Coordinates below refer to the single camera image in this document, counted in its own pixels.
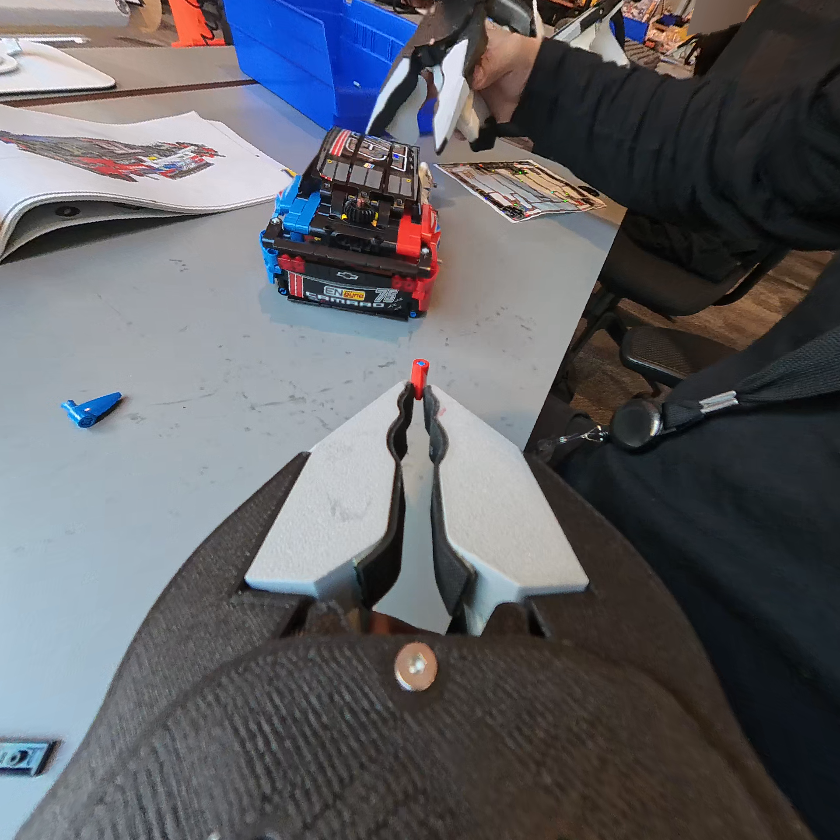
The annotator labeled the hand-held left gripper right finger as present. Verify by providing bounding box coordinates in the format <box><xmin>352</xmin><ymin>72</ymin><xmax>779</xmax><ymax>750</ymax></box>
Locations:
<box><xmin>423</xmin><ymin>384</ymin><xmax>591</xmax><ymax>636</ymax></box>

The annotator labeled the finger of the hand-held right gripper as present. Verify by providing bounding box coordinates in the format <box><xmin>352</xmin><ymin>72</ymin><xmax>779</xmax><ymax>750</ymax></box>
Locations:
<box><xmin>364</xmin><ymin>46</ymin><xmax>437</xmax><ymax>137</ymax></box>
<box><xmin>432</xmin><ymin>38</ymin><xmax>473</xmax><ymax>156</ymax></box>

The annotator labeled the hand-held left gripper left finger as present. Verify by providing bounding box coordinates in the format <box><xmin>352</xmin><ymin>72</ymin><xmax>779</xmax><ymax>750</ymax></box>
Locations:
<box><xmin>243</xmin><ymin>382</ymin><xmax>417</xmax><ymax>606</ymax></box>

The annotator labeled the holographic sticker sheet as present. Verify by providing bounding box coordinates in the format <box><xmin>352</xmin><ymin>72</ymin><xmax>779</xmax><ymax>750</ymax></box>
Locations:
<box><xmin>434</xmin><ymin>159</ymin><xmax>606</xmax><ymax>224</ymax></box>

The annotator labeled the red white blue toy car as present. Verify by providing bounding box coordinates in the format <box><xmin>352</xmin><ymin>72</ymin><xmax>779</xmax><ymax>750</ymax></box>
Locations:
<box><xmin>259</xmin><ymin>126</ymin><xmax>442</xmax><ymax>323</ymax></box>

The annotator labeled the blue curved toy brick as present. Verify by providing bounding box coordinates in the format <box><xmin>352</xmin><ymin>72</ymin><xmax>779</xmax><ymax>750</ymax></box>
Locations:
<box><xmin>61</xmin><ymin>392</ymin><xmax>124</xmax><ymax>431</ymax></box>

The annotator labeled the instruction booklet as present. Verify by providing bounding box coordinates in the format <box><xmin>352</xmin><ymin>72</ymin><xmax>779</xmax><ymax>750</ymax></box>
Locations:
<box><xmin>0</xmin><ymin>104</ymin><xmax>294</xmax><ymax>265</ymax></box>

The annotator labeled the person's right forearm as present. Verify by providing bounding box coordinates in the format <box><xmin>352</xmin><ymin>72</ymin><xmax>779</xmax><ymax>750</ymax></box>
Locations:
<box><xmin>508</xmin><ymin>0</ymin><xmax>840</xmax><ymax>253</ymax></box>

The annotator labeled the person's right hand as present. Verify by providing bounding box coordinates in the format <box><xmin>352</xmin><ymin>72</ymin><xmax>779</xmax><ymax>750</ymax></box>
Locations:
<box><xmin>471</xmin><ymin>25</ymin><xmax>547</xmax><ymax>126</ymax></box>

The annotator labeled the blue plastic bin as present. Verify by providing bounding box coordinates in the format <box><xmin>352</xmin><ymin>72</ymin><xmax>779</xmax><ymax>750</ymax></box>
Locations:
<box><xmin>222</xmin><ymin>0</ymin><xmax>460</xmax><ymax>137</ymax></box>

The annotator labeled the black badge reel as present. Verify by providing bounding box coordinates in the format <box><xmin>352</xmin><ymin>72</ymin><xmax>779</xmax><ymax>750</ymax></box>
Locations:
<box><xmin>609</xmin><ymin>398</ymin><xmax>664</xmax><ymax>453</ymax></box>

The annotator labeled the orange plastic object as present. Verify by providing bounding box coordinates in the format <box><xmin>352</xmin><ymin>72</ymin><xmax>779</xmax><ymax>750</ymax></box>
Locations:
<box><xmin>167</xmin><ymin>0</ymin><xmax>228</xmax><ymax>49</ymax></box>

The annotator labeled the black office chair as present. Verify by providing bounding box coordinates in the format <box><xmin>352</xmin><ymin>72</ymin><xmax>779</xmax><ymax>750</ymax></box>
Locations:
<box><xmin>570</xmin><ymin>213</ymin><xmax>791</xmax><ymax>395</ymax></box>
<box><xmin>619</xmin><ymin>324</ymin><xmax>741</xmax><ymax>391</ymax></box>

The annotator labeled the small dark framed label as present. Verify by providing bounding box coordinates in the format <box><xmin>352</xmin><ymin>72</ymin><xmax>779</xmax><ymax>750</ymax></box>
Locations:
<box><xmin>0</xmin><ymin>738</ymin><xmax>61</xmax><ymax>780</ymax></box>

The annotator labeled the black lanyard strap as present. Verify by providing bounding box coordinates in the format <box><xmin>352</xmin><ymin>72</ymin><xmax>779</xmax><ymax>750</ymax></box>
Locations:
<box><xmin>658</xmin><ymin>325</ymin><xmax>840</xmax><ymax>432</ymax></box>

